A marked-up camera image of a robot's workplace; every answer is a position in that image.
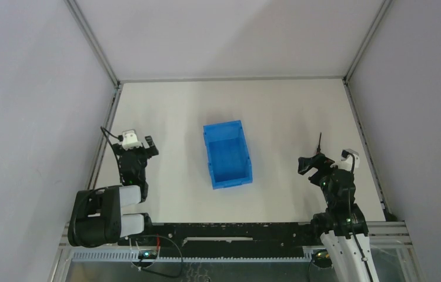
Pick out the red handled screwdriver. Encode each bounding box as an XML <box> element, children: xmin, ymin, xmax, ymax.
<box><xmin>316</xmin><ymin>132</ymin><xmax>322</xmax><ymax>154</ymax></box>

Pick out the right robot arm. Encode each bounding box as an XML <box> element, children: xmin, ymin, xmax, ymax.
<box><xmin>298</xmin><ymin>149</ymin><xmax>379</xmax><ymax>281</ymax></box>

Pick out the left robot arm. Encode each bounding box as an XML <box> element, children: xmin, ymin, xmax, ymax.
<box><xmin>68</xmin><ymin>136</ymin><xmax>159</xmax><ymax>248</ymax></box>

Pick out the blue plastic bin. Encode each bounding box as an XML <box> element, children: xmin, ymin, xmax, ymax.
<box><xmin>203</xmin><ymin>120</ymin><xmax>253</xmax><ymax>190</ymax></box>

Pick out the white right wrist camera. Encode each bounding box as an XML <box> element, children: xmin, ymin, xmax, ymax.
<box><xmin>338</xmin><ymin>149</ymin><xmax>360</xmax><ymax>173</ymax></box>

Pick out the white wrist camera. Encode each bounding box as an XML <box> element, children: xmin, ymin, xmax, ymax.
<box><xmin>338</xmin><ymin>149</ymin><xmax>360</xmax><ymax>173</ymax></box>
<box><xmin>121</xmin><ymin>129</ymin><xmax>143</xmax><ymax>150</ymax></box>

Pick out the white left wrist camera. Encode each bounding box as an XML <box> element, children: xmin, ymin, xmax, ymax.
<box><xmin>121</xmin><ymin>129</ymin><xmax>143</xmax><ymax>150</ymax></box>

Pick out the black cable loop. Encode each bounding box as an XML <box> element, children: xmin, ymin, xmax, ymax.
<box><xmin>129</xmin><ymin>234</ymin><xmax>184</xmax><ymax>280</ymax></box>

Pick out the black mounting rail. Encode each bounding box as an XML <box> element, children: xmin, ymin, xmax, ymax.
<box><xmin>117</xmin><ymin>222</ymin><xmax>322</xmax><ymax>258</ymax></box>

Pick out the grey cable duct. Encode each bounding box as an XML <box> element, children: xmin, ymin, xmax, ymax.
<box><xmin>71</xmin><ymin>250</ymin><xmax>312</xmax><ymax>263</ymax></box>

